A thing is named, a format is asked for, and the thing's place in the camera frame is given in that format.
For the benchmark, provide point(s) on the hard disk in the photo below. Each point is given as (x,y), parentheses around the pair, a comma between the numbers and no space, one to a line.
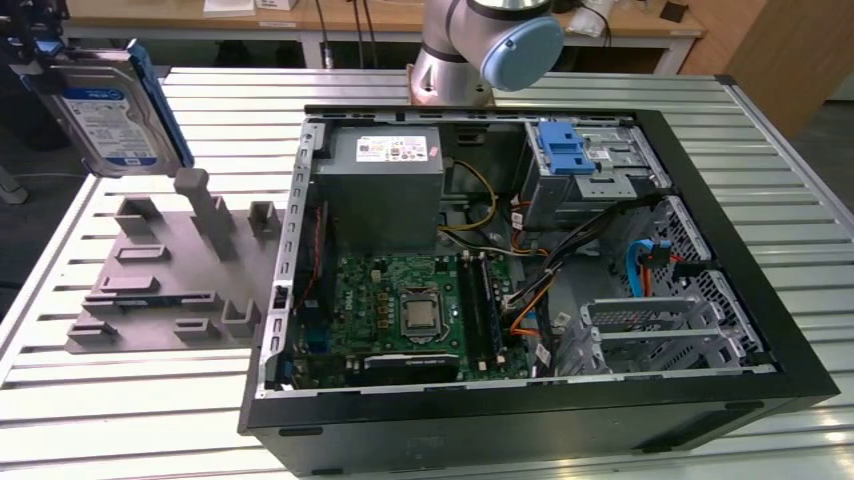
(106,125)

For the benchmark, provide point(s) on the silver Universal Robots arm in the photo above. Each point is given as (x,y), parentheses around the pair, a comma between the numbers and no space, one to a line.
(453,30)

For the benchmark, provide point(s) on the black office chair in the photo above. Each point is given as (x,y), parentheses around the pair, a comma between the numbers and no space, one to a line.
(26,125)

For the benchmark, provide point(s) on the wooden desk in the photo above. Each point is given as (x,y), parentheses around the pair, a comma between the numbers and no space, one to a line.
(166,20)

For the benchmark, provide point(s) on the white paper sheet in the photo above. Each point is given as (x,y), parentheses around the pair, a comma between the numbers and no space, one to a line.
(227,5)

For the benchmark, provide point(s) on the white small box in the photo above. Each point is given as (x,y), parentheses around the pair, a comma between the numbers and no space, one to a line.
(276,4)

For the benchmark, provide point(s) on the grey parts rack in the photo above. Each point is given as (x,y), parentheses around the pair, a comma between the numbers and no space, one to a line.
(187,280)

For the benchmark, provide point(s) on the dark RAM stick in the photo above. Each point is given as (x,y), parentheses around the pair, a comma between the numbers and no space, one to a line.
(149,301)

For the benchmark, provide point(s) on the grey power supply unit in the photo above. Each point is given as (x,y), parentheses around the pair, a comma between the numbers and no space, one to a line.
(380,210)

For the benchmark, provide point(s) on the green motherboard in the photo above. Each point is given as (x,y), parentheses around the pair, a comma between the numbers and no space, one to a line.
(373,280)

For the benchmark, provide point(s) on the CPU socket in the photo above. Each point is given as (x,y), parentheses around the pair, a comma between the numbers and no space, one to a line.
(423,291)

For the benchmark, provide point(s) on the silver CPU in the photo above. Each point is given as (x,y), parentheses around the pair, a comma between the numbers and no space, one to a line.
(421,317)

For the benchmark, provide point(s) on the blue drive latch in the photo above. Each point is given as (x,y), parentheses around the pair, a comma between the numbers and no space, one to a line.
(560,150)

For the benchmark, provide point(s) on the black RAM slot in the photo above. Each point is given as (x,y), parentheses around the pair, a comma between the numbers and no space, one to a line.
(492,315)
(472,310)

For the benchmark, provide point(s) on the black graphics card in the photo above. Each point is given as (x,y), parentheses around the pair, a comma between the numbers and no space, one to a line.
(407,367)

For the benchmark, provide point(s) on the grey metal drive cage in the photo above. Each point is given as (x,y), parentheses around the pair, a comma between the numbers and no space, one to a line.
(600,187)

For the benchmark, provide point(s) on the small black desk item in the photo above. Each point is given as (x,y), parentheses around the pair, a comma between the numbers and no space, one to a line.
(674,11)

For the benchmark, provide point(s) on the black PC case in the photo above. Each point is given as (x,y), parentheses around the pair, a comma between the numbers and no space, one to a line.
(467,435)

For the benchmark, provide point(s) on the wooden cabinet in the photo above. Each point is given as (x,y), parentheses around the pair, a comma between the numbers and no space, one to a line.
(787,50)

